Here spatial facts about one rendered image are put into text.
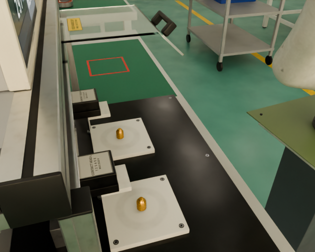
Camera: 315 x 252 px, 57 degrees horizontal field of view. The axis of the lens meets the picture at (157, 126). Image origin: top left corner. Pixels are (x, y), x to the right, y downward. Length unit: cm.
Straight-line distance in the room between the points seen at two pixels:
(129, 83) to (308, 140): 63
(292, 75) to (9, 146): 71
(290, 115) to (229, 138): 113
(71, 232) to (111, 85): 86
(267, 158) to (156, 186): 142
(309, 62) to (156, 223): 50
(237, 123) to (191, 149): 152
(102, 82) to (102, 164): 66
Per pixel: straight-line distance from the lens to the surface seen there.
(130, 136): 79
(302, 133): 94
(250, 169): 189
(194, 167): 71
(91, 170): 50
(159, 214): 60
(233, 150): 200
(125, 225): 59
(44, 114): 28
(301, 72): 81
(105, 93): 106
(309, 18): 68
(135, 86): 109
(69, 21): 74
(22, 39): 35
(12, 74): 33
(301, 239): 118
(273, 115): 99
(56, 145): 24
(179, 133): 81
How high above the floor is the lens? 126
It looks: 36 degrees down
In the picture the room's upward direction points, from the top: straight up
